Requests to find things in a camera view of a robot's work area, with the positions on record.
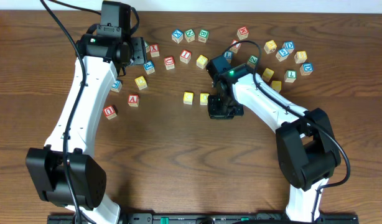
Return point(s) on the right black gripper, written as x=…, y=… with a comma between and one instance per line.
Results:
x=224, y=109

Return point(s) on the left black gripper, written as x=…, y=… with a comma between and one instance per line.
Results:
x=139, y=50

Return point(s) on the yellow O block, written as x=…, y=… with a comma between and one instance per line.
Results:
x=204, y=98

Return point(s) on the yellow C block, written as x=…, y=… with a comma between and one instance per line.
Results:
x=188, y=98

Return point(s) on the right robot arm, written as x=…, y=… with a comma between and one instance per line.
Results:
x=306, y=151

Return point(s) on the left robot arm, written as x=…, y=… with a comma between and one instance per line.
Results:
x=64, y=171

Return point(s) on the blue P block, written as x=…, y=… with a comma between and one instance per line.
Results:
x=149, y=67

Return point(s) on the green F block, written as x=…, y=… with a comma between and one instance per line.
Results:
x=146, y=46

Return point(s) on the red Y block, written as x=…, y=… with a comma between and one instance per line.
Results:
x=154, y=50

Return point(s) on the yellow block left lower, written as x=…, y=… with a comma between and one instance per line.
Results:
x=141, y=82

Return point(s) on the red U block upper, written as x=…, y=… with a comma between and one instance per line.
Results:
x=169, y=63

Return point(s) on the red u block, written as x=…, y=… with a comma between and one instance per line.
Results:
x=169, y=63
x=110, y=112

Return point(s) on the blue T block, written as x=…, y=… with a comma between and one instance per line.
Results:
x=117, y=86

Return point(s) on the red A block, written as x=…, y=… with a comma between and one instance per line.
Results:
x=133, y=100

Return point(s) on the red I block left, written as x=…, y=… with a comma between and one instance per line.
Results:
x=185, y=56

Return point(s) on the red i block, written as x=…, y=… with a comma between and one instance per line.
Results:
x=185, y=56
x=235, y=46

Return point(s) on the yellow block centre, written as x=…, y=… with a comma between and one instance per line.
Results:
x=202, y=61

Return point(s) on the blue L block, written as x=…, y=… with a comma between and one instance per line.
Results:
x=228, y=56

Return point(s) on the yellow block right middle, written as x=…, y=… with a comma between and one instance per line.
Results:
x=267, y=74

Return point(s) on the green Z block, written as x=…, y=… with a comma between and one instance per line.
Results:
x=252, y=61

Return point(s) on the green N block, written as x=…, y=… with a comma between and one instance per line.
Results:
x=189, y=35

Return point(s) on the yellow block right lower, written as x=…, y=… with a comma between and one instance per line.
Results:
x=276, y=85

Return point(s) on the red I block right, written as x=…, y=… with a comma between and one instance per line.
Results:
x=235, y=46

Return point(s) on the red U block lower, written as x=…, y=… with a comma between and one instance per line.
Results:
x=110, y=112

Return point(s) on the green B block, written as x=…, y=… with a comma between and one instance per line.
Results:
x=203, y=35

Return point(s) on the green L block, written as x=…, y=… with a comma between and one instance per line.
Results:
x=290, y=76

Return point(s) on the yellow block right upper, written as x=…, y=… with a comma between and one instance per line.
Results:
x=270, y=46

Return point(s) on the red M block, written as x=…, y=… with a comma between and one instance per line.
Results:
x=242, y=33

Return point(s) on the blue S block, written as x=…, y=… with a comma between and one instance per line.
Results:
x=282, y=54

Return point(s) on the blue D block upper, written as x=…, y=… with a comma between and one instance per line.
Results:
x=289, y=46

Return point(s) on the blue d block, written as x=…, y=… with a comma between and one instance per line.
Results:
x=306, y=69
x=289, y=46

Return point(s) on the blue D block lower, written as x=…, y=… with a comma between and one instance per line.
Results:
x=306, y=69

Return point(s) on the yellow block far right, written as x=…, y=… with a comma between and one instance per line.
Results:
x=300, y=57

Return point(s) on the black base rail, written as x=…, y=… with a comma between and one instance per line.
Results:
x=147, y=218

